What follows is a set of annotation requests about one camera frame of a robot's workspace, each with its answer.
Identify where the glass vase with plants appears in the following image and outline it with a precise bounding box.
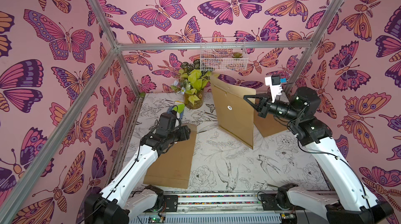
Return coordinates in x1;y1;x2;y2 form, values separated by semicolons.
171;59;212;109

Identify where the green item in basket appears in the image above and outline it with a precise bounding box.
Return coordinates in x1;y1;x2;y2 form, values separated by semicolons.
232;52;243;59

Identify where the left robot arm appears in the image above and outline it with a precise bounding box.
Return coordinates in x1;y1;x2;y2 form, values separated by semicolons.
82;107;191;224

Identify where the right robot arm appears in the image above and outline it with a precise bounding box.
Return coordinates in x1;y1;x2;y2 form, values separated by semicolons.
243;87;394;224

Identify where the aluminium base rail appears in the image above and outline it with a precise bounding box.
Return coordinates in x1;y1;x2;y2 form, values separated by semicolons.
125;191;345;224

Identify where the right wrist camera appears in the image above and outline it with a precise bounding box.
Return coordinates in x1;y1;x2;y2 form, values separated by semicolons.
265;75;287;103

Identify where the kraft file bag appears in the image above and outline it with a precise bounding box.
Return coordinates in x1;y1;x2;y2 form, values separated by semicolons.
143;124;197;189
210;74;256;149
254;111;287;138

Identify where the white wire basket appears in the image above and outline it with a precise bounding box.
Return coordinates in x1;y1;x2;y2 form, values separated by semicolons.
199;37;249;72

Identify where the aluminium frame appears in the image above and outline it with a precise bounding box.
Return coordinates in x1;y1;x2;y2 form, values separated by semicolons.
0;0;361;224

